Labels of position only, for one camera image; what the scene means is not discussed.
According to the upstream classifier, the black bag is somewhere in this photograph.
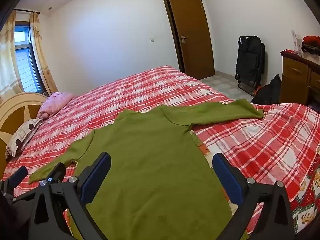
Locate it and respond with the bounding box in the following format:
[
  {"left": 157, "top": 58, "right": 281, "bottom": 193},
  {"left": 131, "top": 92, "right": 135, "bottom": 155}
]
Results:
[{"left": 251, "top": 74, "right": 282, "bottom": 105}]

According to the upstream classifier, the cream wooden headboard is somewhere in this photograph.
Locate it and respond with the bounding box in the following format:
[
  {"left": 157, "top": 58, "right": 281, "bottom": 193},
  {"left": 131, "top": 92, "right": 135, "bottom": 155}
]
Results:
[{"left": 0, "top": 92, "right": 49, "bottom": 178}]

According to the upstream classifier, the green striped knit sweater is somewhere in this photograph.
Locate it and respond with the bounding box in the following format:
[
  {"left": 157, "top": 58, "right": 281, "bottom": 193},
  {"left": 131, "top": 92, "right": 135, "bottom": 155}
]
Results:
[{"left": 29, "top": 99, "right": 264, "bottom": 240}]

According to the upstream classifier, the black folding chair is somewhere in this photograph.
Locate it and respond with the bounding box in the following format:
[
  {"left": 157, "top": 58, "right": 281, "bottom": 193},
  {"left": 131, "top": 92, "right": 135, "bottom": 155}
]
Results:
[{"left": 235, "top": 35, "right": 266, "bottom": 97}]

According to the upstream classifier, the dark door frame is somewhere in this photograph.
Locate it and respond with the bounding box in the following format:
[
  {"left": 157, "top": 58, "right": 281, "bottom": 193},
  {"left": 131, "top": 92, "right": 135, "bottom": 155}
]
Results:
[{"left": 162, "top": 0, "right": 185, "bottom": 74}]

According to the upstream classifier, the red plaid bedsheet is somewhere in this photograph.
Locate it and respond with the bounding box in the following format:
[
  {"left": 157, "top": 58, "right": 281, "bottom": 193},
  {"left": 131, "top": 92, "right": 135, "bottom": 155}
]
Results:
[{"left": 5, "top": 65, "right": 320, "bottom": 233}]

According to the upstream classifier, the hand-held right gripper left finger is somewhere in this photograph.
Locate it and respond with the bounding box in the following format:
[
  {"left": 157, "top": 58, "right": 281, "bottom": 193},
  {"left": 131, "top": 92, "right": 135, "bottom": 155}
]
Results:
[{"left": 27, "top": 152, "right": 113, "bottom": 240}]

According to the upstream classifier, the red green printed blanket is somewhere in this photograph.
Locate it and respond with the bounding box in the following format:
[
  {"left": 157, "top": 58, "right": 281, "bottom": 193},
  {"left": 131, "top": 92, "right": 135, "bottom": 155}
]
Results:
[{"left": 291, "top": 152, "right": 320, "bottom": 230}]

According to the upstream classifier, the brown wooden desk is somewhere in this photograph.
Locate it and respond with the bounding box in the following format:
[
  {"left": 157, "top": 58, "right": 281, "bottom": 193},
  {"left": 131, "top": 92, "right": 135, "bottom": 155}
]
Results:
[{"left": 279, "top": 50, "right": 320, "bottom": 108}]

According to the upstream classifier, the pink pillow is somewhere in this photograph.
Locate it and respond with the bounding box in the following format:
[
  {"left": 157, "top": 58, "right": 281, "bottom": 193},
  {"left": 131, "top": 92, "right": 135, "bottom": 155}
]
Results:
[{"left": 37, "top": 92, "right": 75, "bottom": 119}]

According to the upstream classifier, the brown white patterned pillow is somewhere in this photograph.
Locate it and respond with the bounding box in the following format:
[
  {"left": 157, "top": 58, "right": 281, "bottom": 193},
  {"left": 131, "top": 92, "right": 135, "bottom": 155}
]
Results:
[{"left": 5, "top": 118, "right": 44, "bottom": 160}]

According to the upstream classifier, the brown wooden door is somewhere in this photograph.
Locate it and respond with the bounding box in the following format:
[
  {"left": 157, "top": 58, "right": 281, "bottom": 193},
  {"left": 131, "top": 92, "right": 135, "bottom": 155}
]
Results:
[{"left": 167, "top": 0, "right": 215, "bottom": 80}]

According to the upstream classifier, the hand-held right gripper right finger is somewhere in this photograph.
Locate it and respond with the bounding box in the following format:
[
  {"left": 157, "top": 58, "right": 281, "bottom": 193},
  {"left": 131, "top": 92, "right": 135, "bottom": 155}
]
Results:
[{"left": 212, "top": 152, "right": 295, "bottom": 240}]

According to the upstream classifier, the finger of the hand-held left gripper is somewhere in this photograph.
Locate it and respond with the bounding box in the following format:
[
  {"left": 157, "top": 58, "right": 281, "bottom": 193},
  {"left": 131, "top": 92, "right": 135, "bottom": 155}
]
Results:
[
  {"left": 6, "top": 166, "right": 28, "bottom": 193},
  {"left": 47, "top": 162, "right": 67, "bottom": 184}
]

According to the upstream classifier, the window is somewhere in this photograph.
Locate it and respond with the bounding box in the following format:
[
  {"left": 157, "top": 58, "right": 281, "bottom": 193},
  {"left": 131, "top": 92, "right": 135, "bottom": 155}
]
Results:
[{"left": 14, "top": 25, "right": 43, "bottom": 93}]

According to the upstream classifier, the pile of red dark clothes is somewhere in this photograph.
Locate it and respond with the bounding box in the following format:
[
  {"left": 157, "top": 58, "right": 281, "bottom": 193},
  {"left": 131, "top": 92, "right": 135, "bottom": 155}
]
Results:
[{"left": 301, "top": 35, "right": 320, "bottom": 54}]

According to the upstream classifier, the white card box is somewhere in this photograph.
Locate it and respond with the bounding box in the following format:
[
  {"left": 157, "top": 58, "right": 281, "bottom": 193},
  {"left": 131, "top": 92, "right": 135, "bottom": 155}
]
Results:
[{"left": 291, "top": 30, "right": 303, "bottom": 53}]

